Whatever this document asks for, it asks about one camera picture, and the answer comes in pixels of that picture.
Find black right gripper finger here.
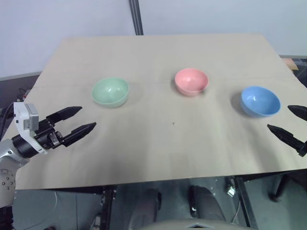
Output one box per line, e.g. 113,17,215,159
267,124,307,158
287,104,307,120

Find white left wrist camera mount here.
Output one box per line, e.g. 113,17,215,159
13,102,48,155

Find green bowl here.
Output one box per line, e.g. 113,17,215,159
92,77,130,109

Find black table leg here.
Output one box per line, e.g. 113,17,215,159
233,176,259,228
99,186,118,230
267,171,292,202

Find black metal pole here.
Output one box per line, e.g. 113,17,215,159
129,0,144,36

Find brown cardboard box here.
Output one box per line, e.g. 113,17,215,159
280,55,307,71

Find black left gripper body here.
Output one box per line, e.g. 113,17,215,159
34,119,66,150

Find blue bowl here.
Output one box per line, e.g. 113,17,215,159
240,86,281,118

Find dark rounded robot foot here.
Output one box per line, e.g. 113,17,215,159
188,184,227,222

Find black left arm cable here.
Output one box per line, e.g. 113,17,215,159
0,102,15,139

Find red bowl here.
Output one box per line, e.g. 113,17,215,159
174,68,209,97

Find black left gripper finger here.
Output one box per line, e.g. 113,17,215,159
62,122,97,148
46,106,83,127

